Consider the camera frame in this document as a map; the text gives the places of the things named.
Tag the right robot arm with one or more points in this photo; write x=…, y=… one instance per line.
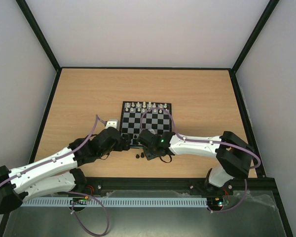
x=233, y=154

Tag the black cage frame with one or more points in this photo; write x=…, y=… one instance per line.
x=262, y=181

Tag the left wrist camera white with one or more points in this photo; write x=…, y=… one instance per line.
x=112, y=123

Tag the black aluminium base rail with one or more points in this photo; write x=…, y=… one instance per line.
x=100, y=186

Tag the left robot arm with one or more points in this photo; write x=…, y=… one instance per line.
x=59, y=172

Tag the black and silver chessboard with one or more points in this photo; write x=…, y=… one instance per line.
x=133, y=122

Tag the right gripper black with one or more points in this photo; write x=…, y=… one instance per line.
x=143, y=138

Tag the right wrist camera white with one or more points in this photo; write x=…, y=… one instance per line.
x=151, y=130

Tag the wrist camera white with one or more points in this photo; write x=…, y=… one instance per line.
x=112, y=123
x=151, y=130

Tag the light blue cable duct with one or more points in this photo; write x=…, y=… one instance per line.
x=117, y=202

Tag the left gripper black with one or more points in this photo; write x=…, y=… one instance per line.
x=127, y=142

